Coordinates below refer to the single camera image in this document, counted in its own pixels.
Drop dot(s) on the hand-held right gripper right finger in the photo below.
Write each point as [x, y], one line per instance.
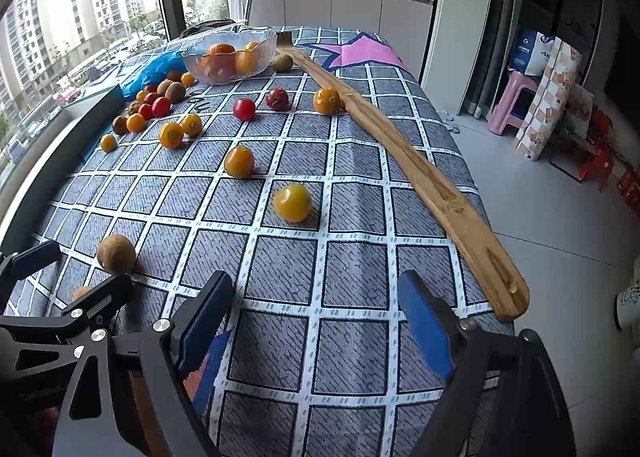
[425, 329]

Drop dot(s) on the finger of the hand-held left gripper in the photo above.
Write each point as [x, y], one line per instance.
[35, 255]
[107, 294]

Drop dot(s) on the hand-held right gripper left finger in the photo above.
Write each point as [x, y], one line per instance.
[192, 339]

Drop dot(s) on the white tray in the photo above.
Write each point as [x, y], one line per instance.
[100, 99]

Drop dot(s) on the long wooden stick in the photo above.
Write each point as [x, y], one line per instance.
[450, 202]

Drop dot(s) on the pile of tomatoes and kiwis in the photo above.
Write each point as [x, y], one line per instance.
[161, 106]

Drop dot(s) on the blue plastic bag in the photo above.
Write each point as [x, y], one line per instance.
[150, 68]

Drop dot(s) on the pink plastic stool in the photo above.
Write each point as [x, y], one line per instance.
[505, 107]

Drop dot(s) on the red plastic stool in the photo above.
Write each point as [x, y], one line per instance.
[600, 162]

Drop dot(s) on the orange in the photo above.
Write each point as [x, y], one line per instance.
[220, 50]
[248, 61]
[218, 69]

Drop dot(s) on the dark red tomato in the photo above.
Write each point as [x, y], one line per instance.
[277, 99]

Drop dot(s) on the floral rolled mat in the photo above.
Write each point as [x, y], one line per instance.
[550, 102]

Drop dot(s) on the dark cloth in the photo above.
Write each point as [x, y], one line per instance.
[207, 26]

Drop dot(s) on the clear glass bowl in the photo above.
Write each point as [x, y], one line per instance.
[266, 51]

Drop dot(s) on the white and blue shopping bag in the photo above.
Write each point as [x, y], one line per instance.
[530, 52]

